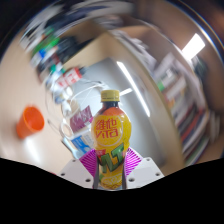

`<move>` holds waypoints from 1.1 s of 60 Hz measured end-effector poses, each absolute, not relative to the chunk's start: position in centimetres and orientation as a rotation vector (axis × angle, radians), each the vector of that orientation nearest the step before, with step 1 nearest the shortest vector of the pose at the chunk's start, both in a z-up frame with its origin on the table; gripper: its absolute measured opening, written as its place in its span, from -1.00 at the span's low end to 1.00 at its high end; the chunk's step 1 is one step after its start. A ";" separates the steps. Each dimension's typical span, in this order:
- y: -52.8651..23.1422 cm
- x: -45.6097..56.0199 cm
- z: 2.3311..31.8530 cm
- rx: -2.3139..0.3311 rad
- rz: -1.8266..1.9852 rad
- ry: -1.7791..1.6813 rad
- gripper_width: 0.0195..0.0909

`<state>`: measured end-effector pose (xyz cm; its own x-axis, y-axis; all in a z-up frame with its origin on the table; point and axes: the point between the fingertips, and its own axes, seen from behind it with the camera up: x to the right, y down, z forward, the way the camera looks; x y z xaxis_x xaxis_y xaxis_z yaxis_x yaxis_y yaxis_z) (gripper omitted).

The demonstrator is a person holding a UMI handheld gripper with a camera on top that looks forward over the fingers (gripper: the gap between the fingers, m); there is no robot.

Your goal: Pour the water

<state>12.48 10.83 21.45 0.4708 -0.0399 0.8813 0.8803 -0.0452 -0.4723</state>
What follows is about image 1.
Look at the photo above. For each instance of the white and blue carton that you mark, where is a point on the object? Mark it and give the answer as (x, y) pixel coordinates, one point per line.
(81, 143)

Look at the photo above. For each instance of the yellow drink bottle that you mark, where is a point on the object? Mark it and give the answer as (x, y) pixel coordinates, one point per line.
(111, 133)

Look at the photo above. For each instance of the orange plastic cup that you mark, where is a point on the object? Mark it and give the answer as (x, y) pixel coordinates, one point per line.
(30, 121)

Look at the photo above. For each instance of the magenta snack packet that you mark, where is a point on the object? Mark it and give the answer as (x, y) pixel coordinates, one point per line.
(81, 120)

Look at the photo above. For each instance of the white LED light bar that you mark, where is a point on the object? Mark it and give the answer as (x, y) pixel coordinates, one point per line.
(133, 88)
(193, 46)

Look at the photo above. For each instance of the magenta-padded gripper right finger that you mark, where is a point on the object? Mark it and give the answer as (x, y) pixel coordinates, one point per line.
(146, 170)

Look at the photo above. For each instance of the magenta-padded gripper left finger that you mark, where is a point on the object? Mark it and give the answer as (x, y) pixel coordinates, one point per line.
(74, 171)

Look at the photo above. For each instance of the red and white canister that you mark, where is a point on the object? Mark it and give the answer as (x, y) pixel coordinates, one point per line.
(70, 77)

